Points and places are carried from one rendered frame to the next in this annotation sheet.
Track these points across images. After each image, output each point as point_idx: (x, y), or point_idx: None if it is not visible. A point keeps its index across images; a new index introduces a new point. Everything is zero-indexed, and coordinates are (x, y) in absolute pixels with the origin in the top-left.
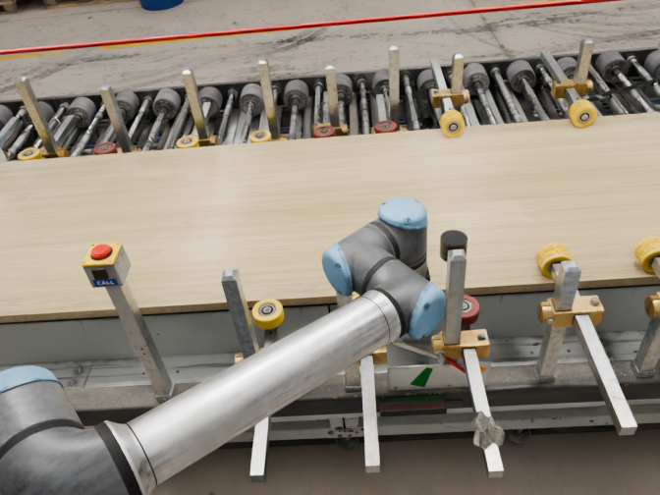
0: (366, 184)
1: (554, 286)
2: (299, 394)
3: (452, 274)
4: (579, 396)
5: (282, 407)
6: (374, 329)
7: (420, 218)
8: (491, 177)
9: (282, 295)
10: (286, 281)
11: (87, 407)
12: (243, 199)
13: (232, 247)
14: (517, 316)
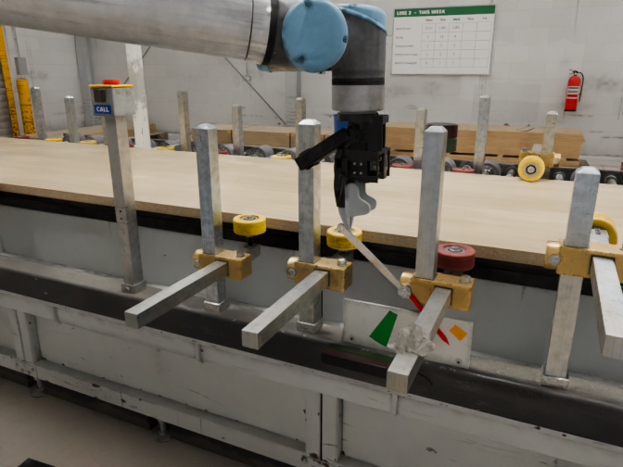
0: (416, 187)
1: None
2: (102, 5)
3: (425, 154)
4: (605, 427)
5: (77, 8)
6: (232, 0)
7: (370, 6)
8: (555, 201)
9: (273, 216)
10: (285, 211)
11: (67, 280)
12: (295, 179)
13: (259, 193)
14: (543, 328)
